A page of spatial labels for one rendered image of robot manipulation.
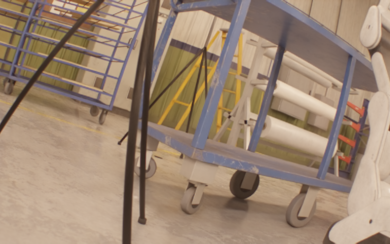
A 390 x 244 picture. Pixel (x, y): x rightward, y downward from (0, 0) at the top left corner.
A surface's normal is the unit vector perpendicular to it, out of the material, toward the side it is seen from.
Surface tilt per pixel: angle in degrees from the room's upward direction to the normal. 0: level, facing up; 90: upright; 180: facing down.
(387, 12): 113
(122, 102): 90
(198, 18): 90
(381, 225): 91
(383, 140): 90
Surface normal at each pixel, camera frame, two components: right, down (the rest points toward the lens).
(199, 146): 0.48, 0.18
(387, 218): -0.89, -0.29
